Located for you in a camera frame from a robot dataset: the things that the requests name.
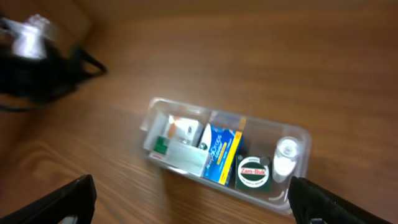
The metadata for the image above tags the white green medicine box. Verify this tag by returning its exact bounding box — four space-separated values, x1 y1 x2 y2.
149 136 209 177

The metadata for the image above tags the green round-label box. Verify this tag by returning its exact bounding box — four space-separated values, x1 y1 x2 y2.
235 155 271 192

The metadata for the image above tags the white Hansaplast plaster box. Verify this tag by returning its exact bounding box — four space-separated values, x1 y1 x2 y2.
164 115 204 147

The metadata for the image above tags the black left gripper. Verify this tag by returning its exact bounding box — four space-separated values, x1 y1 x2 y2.
1 40 107 103

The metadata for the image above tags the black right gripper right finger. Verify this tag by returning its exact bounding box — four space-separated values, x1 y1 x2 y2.
287 176 389 224

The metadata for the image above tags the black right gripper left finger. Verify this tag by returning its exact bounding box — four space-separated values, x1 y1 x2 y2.
1 174 97 224

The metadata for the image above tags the small clear plastic bottle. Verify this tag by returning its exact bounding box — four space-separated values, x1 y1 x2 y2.
272 136 300 183

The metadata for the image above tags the blue yellow cough drops bag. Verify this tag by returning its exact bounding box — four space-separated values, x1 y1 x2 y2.
198 123 244 185

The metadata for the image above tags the clear plastic container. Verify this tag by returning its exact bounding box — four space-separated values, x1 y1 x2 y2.
141 98 311 215

